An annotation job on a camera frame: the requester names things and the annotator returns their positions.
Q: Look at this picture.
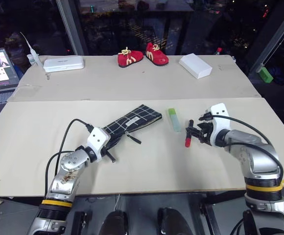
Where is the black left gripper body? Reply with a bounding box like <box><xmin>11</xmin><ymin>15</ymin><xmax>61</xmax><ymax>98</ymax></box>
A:
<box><xmin>102</xmin><ymin>141</ymin><xmax>113</xmax><ymax>158</ymax></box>

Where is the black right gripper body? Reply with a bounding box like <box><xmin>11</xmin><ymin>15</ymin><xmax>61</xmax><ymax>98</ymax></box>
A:
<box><xmin>196</xmin><ymin>121</ymin><xmax>215</xmax><ymax>147</ymax></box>

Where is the red marker with black cap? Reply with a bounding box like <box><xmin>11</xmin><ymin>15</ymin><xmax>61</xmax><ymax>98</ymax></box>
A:
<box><xmin>184</xmin><ymin>119</ymin><xmax>194</xmax><ymax>148</ymax></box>

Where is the black white grid pouch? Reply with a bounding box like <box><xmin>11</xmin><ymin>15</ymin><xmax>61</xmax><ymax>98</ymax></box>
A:
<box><xmin>102</xmin><ymin>104</ymin><xmax>163</xmax><ymax>154</ymax></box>

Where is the green highlighter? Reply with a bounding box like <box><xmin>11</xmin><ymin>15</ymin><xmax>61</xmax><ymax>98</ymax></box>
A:
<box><xmin>167</xmin><ymin>108</ymin><xmax>182</xmax><ymax>133</ymax></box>

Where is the white cardboard box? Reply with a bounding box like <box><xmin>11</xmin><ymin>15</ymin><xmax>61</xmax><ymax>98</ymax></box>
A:
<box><xmin>178</xmin><ymin>54</ymin><xmax>213</xmax><ymax>80</ymax></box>

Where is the dark rounded shape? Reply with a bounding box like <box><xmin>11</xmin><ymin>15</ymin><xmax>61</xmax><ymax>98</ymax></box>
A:
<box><xmin>156</xmin><ymin>207</ymin><xmax>194</xmax><ymax>235</ymax></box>
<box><xmin>99</xmin><ymin>209</ymin><xmax>129</xmax><ymax>235</ymax></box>

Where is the beige cardboard sheet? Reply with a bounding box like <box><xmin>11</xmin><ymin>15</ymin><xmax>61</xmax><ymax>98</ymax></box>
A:
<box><xmin>6</xmin><ymin>54</ymin><xmax>264</xmax><ymax>102</ymax></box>

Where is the red shoe with yellow laces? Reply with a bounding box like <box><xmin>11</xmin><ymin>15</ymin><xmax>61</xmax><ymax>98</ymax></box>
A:
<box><xmin>117</xmin><ymin>47</ymin><xmax>144</xmax><ymax>68</ymax></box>
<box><xmin>145</xmin><ymin>42</ymin><xmax>169</xmax><ymax>67</ymax></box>

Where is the green block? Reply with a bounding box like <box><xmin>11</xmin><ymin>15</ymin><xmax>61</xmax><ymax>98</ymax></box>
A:
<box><xmin>258</xmin><ymin>67</ymin><xmax>274</xmax><ymax>83</ymax></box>

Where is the white flat plastic case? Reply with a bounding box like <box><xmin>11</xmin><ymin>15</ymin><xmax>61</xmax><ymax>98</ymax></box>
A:
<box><xmin>43</xmin><ymin>56</ymin><xmax>85</xmax><ymax>73</ymax></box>

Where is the white syringe-shaped tool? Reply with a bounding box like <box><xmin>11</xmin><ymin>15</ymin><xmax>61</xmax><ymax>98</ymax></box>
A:
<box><xmin>19</xmin><ymin>31</ymin><xmax>46</xmax><ymax>72</ymax></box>

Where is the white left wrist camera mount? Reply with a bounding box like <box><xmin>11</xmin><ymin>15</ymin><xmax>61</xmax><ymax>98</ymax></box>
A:
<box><xmin>87</xmin><ymin>126</ymin><xmax>111</xmax><ymax>164</ymax></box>

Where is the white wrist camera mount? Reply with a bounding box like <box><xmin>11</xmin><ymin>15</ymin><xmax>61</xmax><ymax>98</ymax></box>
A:
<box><xmin>207</xmin><ymin>103</ymin><xmax>232</xmax><ymax>147</ymax></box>
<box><xmin>87</xmin><ymin>126</ymin><xmax>111</xmax><ymax>164</ymax></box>

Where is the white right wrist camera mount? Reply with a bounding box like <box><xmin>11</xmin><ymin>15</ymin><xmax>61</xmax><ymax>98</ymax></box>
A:
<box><xmin>207</xmin><ymin>103</ymin><xmax>232</xmax><ymax>147</ymax></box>

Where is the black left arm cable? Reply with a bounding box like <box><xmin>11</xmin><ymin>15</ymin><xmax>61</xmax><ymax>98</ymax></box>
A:
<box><xmin>45</xmin><ymin>118</ymin><xmax>94</xmax><ymax>198</ymax></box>

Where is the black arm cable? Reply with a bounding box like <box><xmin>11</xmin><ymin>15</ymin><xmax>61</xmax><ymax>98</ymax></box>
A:
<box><xmin>212</xmin><ymin>115</ymin><xmax>284</xmax><ymax>187</ymax></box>
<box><xmin>45</xmin><ymin>118</ymin><xmax>94</xmax><ymax>198</ymax></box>

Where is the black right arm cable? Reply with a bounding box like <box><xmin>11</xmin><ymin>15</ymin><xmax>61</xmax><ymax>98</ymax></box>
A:
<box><xmin>212</xmin><ymin>115</ymin><xmax>284</xmax><ymax>187</ymax></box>

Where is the black metal bracket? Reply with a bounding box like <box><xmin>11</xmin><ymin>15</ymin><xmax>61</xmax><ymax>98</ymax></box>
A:
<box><xmin>71</xmin><ymin>210</ymin><xmax>93</xmax><ymax>235</ymax></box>

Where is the grey metal frame post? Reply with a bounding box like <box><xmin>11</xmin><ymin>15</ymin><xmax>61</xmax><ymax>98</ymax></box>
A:
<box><xmin>248</xmin><ymin>0</ymin><xmax>284</xmax><ymax>74</ymax></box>
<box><xmin>55</xmin><ymin>0</ymin><xmax>85</xmax><ymax>56</ymax></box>

